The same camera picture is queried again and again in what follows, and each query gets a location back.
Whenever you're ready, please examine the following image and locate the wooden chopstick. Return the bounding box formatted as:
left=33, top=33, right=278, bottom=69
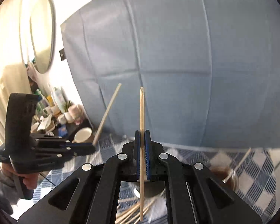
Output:
left=115, top=203, right=140, bottom=223
left=143, top=198, right=156, bottom=216
left=92, top=83, right=122, bottom=146
left=121, top=205, right=143, bottom=224
left=139, top=87, right=146, bottom=221

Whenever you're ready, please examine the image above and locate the person's left hand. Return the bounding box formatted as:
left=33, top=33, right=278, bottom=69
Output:
left=0, top=162, right=39, bottom=190

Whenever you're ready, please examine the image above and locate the beige ceramic mug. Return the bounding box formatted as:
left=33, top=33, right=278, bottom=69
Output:
left=72, top=127, right=94, bottom=143

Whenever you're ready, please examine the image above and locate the black side shelf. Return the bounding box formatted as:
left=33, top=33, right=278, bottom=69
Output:
left=52, top=119, right=92, bottom=142

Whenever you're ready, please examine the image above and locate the white plant pot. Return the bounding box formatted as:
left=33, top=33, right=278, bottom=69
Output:
left=64, top=111, right=74, bottom=123

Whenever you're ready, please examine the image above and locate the metal spoon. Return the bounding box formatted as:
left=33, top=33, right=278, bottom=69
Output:
left=223, top=148, right=251, bottom=183

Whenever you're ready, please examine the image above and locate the steel bowl with sauce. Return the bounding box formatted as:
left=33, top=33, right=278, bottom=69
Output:
left=210, top=166, right=238, bottom=192

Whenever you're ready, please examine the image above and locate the pink jar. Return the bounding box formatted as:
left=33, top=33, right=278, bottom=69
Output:
left=68, top=105, right=84, bottom=125

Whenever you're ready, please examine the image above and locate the green white bottle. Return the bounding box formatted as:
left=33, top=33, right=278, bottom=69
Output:
left=53, top=88, right=66, bottom=113

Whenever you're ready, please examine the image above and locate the black steel utensil cup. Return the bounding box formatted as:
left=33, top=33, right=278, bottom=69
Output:
left=132, top=181, right=165, bottom=198

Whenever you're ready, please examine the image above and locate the blue white patterned tablecloth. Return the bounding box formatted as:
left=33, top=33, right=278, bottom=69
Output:
left=33, top=134, right=276, bottom=223

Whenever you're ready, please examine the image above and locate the oval wall mirror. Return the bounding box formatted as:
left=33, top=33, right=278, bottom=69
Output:
left=29, top=0, right=56, bottom=74

